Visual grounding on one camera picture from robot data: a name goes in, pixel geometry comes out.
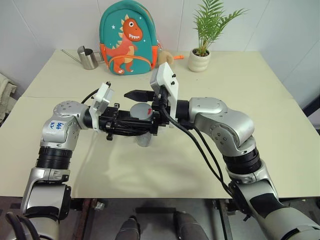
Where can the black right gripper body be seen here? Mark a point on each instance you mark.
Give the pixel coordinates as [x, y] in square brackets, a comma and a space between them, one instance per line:
[157, 103]

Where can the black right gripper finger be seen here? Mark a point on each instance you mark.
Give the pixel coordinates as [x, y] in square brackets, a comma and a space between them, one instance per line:
[155, 123]
[140, 95]

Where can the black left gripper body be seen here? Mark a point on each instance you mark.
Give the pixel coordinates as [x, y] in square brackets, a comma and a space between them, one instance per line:
[110, 117]

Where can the clear plastic jar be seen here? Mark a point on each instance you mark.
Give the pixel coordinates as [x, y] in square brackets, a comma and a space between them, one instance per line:
[143, 141]

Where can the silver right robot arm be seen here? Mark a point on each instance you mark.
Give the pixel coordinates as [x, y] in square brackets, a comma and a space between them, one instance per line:
[225, 117]

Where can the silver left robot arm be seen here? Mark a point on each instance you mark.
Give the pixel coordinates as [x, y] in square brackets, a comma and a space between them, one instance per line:
[63, 110]

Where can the beige plush toy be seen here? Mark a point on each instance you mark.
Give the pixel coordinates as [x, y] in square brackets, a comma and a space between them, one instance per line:
[165, 57]

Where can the teal dinosaur backpack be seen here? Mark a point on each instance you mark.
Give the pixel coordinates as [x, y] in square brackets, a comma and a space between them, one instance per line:
[130, 50]

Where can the small orange plastic clip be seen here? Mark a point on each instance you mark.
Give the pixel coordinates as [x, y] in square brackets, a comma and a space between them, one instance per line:
[178, 57]

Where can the white ribbed plant pot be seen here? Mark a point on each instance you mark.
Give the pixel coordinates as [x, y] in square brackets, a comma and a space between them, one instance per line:
[198, 62]

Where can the steel watering can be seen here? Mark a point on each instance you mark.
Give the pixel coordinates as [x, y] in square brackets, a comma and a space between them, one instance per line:
[86, 58]

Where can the green palm plant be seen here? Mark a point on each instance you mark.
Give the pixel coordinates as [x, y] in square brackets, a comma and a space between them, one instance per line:
[212, 22]

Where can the dark rounded shape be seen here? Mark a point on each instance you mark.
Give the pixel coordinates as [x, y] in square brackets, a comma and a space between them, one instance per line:
[190, 226]
[130, 228]

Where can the crumpled beige cloth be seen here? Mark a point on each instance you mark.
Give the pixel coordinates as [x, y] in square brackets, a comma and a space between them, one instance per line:
[6, 95]

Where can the dark furniture edge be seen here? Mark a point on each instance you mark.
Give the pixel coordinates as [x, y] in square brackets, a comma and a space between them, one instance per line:
[312, 110]

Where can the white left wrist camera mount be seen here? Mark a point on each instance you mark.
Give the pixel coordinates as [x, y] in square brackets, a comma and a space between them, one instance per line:
[100, 100]

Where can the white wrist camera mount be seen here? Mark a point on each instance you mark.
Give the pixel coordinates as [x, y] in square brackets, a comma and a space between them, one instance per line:
[166, 75]
[100, 100]

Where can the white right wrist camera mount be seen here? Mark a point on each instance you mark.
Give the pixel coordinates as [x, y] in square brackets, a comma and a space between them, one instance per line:
[166, 75]

